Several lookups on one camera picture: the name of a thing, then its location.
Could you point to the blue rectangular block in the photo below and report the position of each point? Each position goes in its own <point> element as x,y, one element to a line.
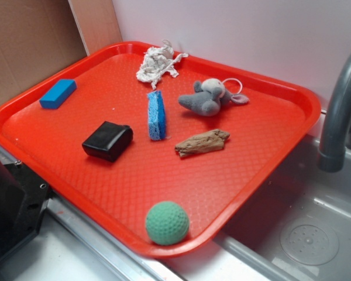
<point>55,96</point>

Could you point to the black rectangular pouch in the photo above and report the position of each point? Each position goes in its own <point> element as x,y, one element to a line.
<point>108,141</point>

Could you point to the red plastic tray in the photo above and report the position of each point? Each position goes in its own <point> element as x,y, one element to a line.
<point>210,187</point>

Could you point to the blue sponge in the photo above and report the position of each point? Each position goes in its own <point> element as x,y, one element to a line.
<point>156,116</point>

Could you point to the brown wood piece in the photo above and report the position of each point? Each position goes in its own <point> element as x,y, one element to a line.
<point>206,142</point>

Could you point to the grey plastic sink basin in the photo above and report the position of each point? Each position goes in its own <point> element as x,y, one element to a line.
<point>297,226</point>

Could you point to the white crumpled rag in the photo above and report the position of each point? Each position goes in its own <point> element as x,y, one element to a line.
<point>158,61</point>

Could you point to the grey plush elephant toy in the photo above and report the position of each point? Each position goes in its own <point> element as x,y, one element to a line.
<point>211,95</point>

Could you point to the grey sink faucet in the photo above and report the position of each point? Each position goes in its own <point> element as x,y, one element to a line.
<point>336,131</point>

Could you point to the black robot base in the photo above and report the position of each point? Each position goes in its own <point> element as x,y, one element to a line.
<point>23,199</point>

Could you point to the green dimpled foam ball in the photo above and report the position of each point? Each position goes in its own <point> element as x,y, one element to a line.
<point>167,223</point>

